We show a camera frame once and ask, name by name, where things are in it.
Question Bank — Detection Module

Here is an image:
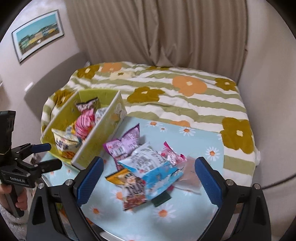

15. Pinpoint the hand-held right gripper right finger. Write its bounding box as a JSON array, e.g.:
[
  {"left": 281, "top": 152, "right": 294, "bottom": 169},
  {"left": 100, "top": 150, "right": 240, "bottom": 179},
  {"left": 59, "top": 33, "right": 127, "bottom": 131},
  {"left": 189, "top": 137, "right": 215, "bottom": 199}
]
[{"left": 195, "top": 157, "right": 271, "bottom": 241}]

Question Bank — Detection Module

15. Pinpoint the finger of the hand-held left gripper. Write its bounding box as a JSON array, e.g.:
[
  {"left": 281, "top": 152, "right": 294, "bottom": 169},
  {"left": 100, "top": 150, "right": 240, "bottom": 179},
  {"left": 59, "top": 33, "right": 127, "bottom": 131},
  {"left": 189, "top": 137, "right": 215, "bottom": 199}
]
[
  {"left": 17, "top": 160, "right": 63, "bottom": 176},
  {"left": 13, "top": 143, "right": 52, "bottom": 160}
]

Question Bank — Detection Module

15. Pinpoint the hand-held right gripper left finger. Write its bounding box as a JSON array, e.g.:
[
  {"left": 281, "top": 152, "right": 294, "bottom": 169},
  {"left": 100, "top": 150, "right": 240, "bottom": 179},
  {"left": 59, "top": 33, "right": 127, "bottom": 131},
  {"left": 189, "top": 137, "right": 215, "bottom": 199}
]
[{"left": 26, "top": 156, "right": 104, "bottom": 241}]

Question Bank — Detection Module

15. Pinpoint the translucent brown bag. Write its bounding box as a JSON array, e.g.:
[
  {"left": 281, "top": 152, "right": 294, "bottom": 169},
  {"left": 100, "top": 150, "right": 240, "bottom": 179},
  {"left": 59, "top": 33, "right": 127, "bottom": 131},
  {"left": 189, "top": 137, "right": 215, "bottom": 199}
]
[{"left": 178, "top": 158, "right": 202, "bottom": 195}]

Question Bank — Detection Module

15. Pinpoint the cream orange cake packet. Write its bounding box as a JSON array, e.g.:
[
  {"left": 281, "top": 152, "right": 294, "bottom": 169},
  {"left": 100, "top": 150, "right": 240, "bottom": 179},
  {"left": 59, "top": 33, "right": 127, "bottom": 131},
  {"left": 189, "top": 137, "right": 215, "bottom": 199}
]
[{"left": 60, "top": 151, "right": 77, "bottom": 160}]

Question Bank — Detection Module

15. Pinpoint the beige black-print snack packet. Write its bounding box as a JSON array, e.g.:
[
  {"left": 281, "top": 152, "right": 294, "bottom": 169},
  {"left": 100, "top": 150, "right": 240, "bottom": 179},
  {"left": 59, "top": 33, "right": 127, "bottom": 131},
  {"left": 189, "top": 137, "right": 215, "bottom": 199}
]
[{"left": 52, "top": 128, "right": 82, "bottom": 153}]

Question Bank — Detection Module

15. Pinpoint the yellow cartoon snack packet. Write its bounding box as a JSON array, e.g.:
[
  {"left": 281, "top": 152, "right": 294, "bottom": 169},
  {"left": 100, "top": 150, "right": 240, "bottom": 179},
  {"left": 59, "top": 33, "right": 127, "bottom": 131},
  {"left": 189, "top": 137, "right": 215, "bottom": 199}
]
[{"left": 105, "top": 168, "right": 147, "bottom": 211}]

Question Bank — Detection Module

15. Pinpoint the small pink snack packet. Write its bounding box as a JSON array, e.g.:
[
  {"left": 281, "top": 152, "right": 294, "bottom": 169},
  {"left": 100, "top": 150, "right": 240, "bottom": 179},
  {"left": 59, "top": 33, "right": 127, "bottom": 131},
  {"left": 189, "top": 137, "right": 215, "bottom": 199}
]
[{"left": 161, "top": 141, "right": 187, "bottom": 166}]

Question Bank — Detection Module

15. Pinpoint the green cardboard box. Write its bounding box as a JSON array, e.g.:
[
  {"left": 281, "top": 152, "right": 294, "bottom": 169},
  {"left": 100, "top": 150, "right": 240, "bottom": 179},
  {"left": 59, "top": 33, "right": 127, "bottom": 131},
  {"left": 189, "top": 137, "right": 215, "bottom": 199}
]
[{"left": 40, "top": 90, "right": 127, "bottom": 171}]

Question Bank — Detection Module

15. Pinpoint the blue white snack packet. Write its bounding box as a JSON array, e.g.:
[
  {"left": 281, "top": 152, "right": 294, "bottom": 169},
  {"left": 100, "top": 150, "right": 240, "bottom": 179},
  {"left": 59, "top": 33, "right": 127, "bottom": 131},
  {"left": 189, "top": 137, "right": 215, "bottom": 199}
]
[{"left": 141, "top": 162, "right": 184, "bottom": 200}]

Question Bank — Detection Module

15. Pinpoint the small purple snack packet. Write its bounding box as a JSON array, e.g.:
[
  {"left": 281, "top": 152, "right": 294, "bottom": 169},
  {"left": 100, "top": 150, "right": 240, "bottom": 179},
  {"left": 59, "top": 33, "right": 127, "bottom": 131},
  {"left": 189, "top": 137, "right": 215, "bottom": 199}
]
[{"left": 103, "top": 124, "right": 140, "bottom": 163}]

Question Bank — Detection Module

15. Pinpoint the dark green snack packet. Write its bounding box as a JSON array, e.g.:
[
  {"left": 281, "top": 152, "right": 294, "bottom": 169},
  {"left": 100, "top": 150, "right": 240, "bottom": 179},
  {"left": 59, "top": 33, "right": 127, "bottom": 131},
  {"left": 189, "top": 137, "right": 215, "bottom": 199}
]
[{"left": 151, "top": 193, "right": 172, "bottom": 208}]

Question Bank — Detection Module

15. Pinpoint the pink striped snack packet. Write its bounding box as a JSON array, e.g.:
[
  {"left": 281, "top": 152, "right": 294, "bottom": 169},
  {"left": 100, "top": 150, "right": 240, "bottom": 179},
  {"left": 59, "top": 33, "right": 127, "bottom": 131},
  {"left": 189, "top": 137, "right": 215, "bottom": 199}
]
[{"left": 76, "top": 109, "right": 96, "bottom": 137}]

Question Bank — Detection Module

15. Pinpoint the silver white snack packet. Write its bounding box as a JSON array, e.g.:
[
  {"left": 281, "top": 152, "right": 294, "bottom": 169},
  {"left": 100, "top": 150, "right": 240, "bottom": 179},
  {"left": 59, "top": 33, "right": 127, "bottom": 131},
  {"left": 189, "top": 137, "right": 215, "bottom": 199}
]
[{"left": 118, "top": 141, "right": 167, "bottom": 173}]

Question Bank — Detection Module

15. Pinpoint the person's left forearm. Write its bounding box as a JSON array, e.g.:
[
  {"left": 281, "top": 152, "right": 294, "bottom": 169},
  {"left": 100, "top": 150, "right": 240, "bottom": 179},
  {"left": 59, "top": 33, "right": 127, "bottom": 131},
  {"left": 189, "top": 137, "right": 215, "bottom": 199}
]
[{"left": 0, "top": 204, "right": 26, "bottom": 241}]

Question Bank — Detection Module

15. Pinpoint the person's left hand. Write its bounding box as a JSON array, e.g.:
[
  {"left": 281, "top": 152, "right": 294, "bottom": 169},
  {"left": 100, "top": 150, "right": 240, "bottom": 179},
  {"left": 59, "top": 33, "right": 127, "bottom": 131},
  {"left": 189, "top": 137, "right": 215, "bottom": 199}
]
[{"left": 0, "top": 183, "right": 28, "bottom": 212}]

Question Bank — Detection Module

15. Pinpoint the daisy print tablecloth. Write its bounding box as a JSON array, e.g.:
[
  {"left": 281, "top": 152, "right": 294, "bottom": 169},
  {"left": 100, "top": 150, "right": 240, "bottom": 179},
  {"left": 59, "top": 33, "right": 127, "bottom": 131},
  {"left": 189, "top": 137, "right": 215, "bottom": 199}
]
[{"left": 40, "top": 116, "right": 226, "bottom": 241}]

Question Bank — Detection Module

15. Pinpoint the black curved rod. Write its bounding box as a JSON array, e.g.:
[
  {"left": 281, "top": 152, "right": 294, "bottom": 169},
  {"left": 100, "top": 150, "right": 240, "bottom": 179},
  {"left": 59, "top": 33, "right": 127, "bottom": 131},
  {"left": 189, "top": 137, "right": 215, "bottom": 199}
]
[{"left": 260, "top": 176, "right": 296, "bottom": 189}]

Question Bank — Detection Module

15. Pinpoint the floral striped blanket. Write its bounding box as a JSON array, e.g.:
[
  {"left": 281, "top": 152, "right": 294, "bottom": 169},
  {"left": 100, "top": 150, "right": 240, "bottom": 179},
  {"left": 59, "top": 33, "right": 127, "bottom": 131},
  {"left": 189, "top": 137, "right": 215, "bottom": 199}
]
[{"left": 40, "top": 61, "right": 262, "bottom": 186}]

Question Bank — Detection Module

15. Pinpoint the beige curtain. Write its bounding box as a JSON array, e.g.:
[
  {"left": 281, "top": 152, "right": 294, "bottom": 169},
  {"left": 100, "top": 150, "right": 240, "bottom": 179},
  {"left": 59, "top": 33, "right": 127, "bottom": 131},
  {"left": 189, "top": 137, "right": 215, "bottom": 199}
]
[{"left": 65, "top": 0, "right": 249, "bottom": 70}]

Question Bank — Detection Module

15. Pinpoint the framed wall poster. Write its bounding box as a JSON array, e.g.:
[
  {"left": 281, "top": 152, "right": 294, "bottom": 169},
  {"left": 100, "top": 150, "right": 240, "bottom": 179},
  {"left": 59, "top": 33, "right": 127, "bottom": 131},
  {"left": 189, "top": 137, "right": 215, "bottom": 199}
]
[{"left": 11, "top": 9, "right": 65, "bottom": 64}]

